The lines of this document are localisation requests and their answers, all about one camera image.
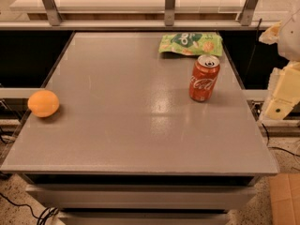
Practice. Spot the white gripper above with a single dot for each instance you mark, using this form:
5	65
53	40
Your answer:
291	39

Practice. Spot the orange fruit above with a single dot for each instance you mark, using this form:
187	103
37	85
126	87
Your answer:
43	103

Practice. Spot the red coke can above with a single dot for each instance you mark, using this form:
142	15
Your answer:
204	77

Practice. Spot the cardboard box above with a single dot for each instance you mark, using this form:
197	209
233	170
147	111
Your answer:
285	198

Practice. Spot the green chip bag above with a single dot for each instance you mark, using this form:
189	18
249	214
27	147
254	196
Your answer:
191	44

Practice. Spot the metal frame railing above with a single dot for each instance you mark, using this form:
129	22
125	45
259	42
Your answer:
153	15

